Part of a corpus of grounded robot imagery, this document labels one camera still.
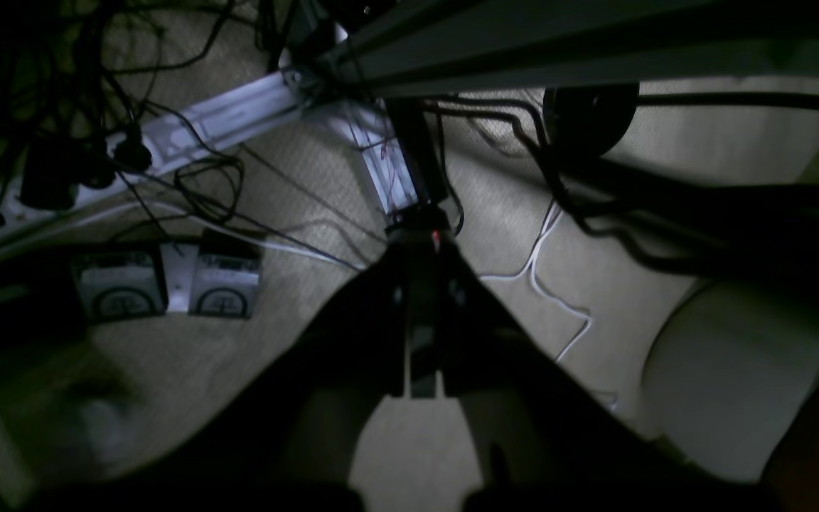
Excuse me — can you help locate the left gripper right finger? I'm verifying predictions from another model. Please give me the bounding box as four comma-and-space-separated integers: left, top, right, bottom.
409, 240, 773, 511

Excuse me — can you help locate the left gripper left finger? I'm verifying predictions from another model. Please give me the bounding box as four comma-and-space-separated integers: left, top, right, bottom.
48, 246, 407, 511

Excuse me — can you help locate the black caster wheel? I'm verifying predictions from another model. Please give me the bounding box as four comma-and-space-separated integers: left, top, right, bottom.
542, 83, 640, 159

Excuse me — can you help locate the white cable on floor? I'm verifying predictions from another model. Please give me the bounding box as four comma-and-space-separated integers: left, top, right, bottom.
481, 203, 620, 413

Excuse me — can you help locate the aluminium frame rail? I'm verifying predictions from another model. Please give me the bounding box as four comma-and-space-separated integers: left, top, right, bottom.
0, 68, 432, 235

